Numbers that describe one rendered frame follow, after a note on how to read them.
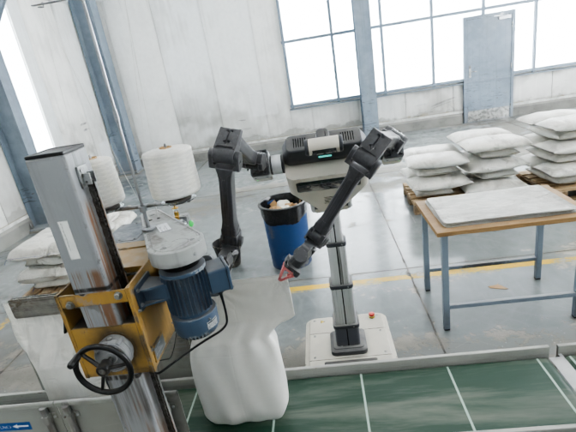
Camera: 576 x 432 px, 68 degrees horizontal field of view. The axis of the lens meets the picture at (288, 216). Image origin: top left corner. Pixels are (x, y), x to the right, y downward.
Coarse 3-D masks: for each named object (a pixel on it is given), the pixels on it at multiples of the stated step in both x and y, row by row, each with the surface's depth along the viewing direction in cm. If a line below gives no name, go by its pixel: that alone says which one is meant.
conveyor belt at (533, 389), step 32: (288, 384) 214; (320, 384) 211; (352, 384) 207; (384, 384) 204; (416, 384) 201; (448, 384) 198; (480, 384) 195; (512, 384) 192; (544, 384) 190; (192, 416) 204; (288, 416) 195; (320, 416) 192; (352, 416) 190; (384, 416) 187; (416, 416) 184; (448, 416) 182; (480, 416) 179; (512, 416) 177; (544, 416) 175
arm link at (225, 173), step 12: (240, 156) 144; (216, 168) 145; (228, 168) 145; (240, 168) 146; (228, 180) 148; (228, 192) 151; (228, 204) 155; (228, 216) 158; (228, 228) 162; (240, 228) 168; (228, 240) 166
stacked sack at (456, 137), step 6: (456, 132) 522; (462, 132) 515; (468, 132) 507; (474, 132) 502; (480, 132) 499; (486, 132) 495; (492, 132) 492; (498, 132) 490; (504, 132) 489; (510, 132) 489; (450, 138) 516; (456, 138) 502; (462, 138) 497; (468, 138) 493
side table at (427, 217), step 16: (560, 192) 294; (432, 224) 278; (480, 224) 267; (496, 224) 263; (512, 224) 260; (528, 224) 259; (544, 224) 258; (528, 256) 329; (448, 272) 276; (448, 288) 280; (448, 304) 285; (464, 304) 285; (480, 304) 284; (448, 320) 289
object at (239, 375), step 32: (256, 288) 176; (288, 288) 176; (224, 320) 182; (256, 320) 182; (192, 352) 184; (224, 352) 181; (256, 352) 180; (224, 384) 186; (256, 384) 185; (224, 416) 192; (256, 416) 192
